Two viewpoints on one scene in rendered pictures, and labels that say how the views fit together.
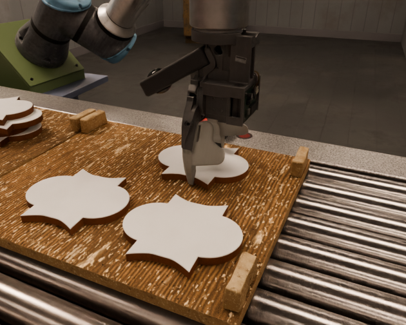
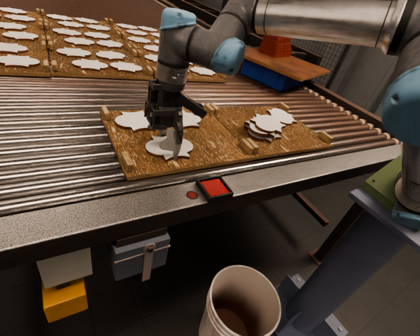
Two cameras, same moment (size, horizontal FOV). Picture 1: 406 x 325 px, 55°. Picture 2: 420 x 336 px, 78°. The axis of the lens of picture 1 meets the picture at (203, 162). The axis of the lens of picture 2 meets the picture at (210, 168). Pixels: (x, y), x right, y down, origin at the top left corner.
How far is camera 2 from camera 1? 1.08 m
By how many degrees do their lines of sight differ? 93
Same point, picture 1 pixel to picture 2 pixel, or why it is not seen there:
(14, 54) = (397, 167)
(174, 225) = (141, 119)
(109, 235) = not seen: hidden behind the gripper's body
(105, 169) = (198, 133)
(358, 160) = (103, 208)
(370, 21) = not seen: outside the picture
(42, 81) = (376, 189)
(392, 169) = (75, 210)
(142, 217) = not seen: hidden behind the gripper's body
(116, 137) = (226, 149)
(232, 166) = (153, 147)
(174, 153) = (185, 144)
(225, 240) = (120, 120)
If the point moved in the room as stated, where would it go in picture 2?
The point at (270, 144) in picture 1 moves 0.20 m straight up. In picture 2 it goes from (169, 195) to (181, 125)
